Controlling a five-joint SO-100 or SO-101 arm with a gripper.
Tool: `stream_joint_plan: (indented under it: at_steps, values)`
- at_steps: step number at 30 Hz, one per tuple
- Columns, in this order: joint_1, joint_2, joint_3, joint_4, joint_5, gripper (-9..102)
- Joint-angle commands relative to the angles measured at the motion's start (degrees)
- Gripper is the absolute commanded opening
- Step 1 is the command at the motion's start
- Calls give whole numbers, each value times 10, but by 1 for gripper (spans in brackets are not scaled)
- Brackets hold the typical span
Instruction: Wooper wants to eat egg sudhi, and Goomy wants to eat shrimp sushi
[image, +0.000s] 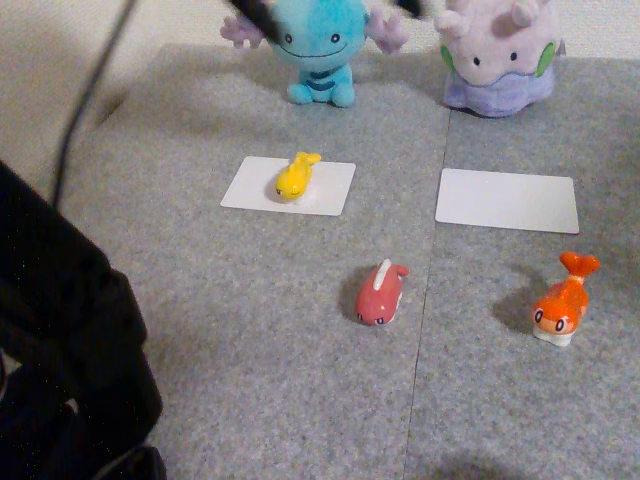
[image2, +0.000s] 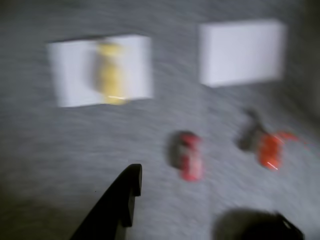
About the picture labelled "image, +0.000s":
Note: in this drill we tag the yellow egg sushi figure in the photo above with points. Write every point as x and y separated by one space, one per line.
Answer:
295 180

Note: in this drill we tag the blue Wooper plush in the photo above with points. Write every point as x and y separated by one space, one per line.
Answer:
320 50

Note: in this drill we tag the grey floor mat tile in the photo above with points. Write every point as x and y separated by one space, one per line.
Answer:
525 400
300 390

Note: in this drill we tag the purple Goomy plush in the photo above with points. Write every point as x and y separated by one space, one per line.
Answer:
500 65

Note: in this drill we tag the white card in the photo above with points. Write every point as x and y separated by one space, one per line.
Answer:
250 192
507 200

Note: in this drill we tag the orange shrimp sushi figure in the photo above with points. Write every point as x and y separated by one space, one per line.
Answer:
562 305

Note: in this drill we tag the pink sushi figure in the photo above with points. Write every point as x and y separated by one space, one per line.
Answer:
380 297

